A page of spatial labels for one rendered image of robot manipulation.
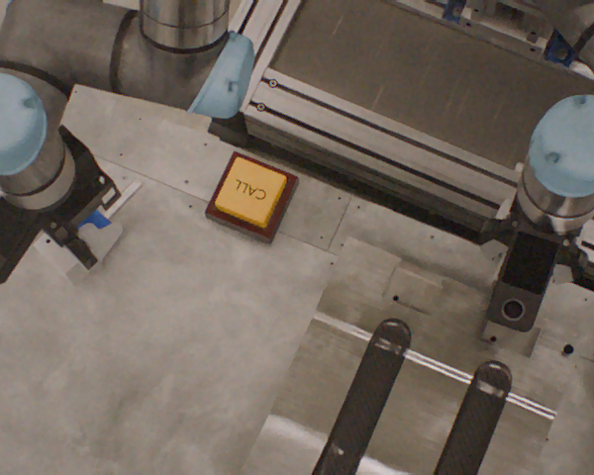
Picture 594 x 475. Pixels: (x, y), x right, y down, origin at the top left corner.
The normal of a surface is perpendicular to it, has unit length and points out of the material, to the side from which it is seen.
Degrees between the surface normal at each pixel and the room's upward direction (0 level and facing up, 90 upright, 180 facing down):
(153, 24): 68
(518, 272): 32
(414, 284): 0
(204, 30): 72
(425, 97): 0
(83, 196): 0
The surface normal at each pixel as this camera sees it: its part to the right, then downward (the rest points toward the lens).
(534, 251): -0.22, 0.24
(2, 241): -0.43, 0.13
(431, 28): -0.04, -0.28
